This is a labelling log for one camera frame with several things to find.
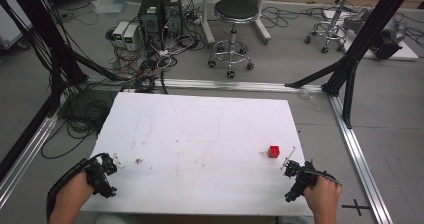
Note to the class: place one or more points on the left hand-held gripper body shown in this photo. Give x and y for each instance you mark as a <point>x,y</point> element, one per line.
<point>100,179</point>

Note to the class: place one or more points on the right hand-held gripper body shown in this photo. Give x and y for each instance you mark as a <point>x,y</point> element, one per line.
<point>301,180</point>

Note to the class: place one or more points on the red cube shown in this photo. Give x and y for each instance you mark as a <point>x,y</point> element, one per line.
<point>273,151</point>

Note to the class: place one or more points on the person's right hand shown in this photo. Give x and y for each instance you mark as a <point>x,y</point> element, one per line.
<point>323,194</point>

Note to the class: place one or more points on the person's left hand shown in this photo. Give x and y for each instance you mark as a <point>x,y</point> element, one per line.
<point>76,190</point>

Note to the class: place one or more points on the white power strip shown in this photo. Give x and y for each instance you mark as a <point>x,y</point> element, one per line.
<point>164,52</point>

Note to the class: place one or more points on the white power supply unit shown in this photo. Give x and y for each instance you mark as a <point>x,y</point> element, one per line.
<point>130,37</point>
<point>120,32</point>

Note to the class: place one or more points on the black computer tower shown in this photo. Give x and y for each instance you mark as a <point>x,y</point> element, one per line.
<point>151,20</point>
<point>173,12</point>

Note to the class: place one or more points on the white stand legs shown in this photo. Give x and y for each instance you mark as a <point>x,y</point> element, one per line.
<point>206,27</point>

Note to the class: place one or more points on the grey machine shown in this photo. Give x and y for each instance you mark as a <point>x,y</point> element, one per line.
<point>386,34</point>

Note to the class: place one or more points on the white floor board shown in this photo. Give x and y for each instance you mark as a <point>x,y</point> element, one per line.
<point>408,53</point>

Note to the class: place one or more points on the clear plastic bag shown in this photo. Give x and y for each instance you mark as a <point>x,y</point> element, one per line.
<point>108,2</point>

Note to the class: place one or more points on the white cabinet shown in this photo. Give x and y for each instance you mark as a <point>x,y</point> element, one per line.
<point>10,24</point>

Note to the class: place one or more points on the aluminium floor rail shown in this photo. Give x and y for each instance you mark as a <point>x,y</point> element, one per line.
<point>360,164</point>
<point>226,85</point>
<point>26,154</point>

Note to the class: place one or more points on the black frame post with braces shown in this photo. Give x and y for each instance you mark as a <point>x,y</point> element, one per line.
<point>363,40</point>

